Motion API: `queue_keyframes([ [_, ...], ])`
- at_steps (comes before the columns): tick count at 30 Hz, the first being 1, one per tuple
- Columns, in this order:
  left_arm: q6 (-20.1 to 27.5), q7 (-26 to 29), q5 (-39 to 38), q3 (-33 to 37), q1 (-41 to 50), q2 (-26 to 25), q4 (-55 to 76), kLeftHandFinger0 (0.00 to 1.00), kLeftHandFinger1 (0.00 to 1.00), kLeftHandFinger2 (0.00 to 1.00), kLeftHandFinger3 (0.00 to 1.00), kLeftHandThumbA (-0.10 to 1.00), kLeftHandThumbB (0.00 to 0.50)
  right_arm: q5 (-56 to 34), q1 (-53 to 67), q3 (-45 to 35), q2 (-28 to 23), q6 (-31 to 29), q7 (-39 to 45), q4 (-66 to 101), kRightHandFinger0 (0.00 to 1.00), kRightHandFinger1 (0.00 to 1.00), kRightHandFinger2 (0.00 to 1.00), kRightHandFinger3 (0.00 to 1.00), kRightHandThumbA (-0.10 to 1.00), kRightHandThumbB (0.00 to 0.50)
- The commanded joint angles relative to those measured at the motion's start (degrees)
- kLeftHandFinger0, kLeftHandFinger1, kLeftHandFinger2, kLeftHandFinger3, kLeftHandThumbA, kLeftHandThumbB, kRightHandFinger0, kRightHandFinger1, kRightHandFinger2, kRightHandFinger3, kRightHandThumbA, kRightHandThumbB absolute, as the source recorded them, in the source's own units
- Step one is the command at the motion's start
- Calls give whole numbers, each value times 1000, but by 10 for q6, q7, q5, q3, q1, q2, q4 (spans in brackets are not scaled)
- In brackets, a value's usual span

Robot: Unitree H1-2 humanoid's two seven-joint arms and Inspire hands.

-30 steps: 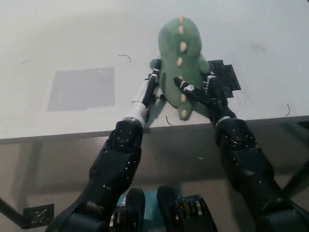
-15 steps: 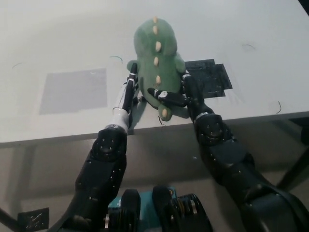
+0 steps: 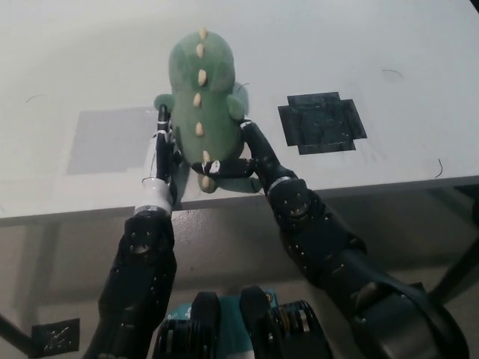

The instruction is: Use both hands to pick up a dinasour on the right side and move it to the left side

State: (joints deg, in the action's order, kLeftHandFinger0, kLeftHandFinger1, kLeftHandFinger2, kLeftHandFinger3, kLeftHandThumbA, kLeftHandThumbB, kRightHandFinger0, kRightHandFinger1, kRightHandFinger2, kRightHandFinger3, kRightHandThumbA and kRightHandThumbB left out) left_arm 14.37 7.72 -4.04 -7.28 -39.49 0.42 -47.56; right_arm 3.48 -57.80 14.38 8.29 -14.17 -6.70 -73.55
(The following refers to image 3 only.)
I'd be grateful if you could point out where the grey tape square patch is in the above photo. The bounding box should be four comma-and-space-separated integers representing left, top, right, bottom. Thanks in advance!
66, 106, 159, 175

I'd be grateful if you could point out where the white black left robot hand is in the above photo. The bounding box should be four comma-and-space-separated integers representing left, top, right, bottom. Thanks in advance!
134, 104, 184, 215

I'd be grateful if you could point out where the green plush dinosaur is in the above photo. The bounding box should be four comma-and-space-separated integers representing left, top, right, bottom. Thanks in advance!
154, 26, 251, 194

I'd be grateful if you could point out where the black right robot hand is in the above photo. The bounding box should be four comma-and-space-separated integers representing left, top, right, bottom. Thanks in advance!
190, 117, 300, 195

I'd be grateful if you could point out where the black metal table leg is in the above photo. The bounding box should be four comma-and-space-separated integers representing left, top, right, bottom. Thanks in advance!
0, 313, 34, 352
426, 197, 479, 307

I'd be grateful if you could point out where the black tape cross patch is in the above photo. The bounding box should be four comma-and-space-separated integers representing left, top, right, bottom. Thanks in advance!
277, 90, 367, 156

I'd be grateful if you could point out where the black teal robot torso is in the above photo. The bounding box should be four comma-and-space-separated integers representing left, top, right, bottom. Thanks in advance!
155, 286, 332, 359

